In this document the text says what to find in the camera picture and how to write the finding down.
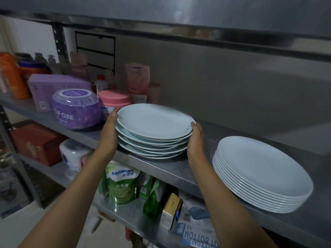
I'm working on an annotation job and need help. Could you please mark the white wipes canister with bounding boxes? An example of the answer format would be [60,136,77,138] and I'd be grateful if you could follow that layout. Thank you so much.
[59,138,91,181]

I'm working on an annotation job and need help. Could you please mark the dark pump bottle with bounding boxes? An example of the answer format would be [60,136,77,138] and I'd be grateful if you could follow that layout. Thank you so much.
[47,54,62,75]
[33,52,47,65]

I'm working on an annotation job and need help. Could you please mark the grey blue printed bag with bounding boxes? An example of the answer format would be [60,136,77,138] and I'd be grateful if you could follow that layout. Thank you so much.
[172,196,220,248]

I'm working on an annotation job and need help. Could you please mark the grey metal shelf rack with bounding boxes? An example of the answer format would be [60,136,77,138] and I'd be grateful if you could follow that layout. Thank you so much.
[0,0,331,248]

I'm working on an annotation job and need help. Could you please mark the yellow white small box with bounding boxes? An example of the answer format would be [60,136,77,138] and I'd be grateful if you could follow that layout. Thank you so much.
[159,193,183,230]

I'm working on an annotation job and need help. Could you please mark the pink lidded jar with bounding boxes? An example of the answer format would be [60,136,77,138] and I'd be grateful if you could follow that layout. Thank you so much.
[98,90,132,122]

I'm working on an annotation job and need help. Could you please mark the white bottle red cap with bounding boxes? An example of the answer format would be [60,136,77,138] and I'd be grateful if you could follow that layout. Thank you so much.
[94,74,109,96]

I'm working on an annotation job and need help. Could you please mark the purple box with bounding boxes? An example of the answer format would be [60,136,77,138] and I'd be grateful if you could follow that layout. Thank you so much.
[28,73,91,112]

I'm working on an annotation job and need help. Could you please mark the orange jar blue lid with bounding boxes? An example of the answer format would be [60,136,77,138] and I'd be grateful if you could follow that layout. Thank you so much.
[19,60,50,80]

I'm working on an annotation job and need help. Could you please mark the red box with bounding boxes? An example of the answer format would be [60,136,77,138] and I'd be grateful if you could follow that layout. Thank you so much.
[11,123,67,167]

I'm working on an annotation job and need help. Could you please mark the person's right hand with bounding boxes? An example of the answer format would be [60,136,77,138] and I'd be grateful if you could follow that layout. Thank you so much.
[186,122,206,168]

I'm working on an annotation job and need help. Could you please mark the pink cup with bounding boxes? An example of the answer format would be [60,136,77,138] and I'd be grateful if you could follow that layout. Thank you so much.
[148,82,162,105]

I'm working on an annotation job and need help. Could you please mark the person's right forearm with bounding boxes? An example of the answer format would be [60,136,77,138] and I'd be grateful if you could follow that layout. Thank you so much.
[190,157,279,248]

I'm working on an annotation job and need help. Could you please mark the pink tube white cap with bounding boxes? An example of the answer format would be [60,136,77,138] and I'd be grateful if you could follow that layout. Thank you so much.
[125,63,150,104]

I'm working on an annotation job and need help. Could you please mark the person's left forearm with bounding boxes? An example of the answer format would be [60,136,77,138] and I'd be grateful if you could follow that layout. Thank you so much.
[18,149,112,248]

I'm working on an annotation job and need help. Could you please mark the small brown box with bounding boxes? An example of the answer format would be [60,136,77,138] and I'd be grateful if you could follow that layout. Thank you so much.
[69,51,90,80]

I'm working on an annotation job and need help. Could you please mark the orange bottle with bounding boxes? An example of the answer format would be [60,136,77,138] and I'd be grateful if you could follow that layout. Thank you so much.
[0,52,30,100]

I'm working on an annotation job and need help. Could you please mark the stack of large white plates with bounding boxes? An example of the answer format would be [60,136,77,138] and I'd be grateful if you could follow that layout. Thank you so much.
[115,103,197,160]

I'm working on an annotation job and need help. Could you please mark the person's left hand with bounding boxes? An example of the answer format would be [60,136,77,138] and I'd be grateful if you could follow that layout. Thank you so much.
[94,107,120,161]

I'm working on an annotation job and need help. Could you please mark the grey storage box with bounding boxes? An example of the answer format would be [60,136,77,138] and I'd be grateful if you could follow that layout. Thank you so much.
[0,162,31,220]

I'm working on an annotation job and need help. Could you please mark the green white refill pouch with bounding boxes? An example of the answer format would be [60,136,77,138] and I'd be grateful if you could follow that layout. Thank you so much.
[105,160,141,205]

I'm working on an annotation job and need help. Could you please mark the purple round tub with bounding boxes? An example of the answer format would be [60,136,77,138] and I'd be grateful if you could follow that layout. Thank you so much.
[51,88,102,130]

